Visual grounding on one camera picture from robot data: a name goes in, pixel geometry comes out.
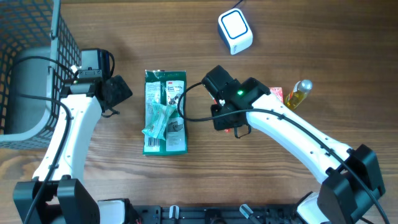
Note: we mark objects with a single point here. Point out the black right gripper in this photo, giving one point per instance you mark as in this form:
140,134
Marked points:
219,124

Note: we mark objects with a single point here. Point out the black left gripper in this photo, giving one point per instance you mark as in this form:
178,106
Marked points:
120,89

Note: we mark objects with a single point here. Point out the red coffee stick sachet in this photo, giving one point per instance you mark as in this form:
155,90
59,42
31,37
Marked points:
226,130

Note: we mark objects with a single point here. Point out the pink Kleenex tissue pack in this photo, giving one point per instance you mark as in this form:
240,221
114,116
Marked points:
278,93

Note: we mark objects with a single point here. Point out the pale green wipes sachet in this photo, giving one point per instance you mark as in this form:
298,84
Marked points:
159,120

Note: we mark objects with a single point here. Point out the green 3M sponge packet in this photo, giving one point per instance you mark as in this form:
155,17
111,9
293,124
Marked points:
166,87

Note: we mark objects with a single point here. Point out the yellow oil bottle silver cap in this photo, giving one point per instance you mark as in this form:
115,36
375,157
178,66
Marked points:
298,94

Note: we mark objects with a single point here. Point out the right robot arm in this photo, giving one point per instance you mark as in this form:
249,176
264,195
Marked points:
350,179

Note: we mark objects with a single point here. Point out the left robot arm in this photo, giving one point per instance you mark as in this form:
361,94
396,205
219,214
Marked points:
56,193

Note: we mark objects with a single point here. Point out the white barcode scanner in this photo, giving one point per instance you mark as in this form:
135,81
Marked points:
235,31

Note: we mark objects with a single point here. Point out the dark grey mesh basket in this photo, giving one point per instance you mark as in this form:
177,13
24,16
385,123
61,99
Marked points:
37,51

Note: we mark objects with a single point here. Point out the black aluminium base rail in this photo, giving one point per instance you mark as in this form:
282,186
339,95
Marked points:
269,214

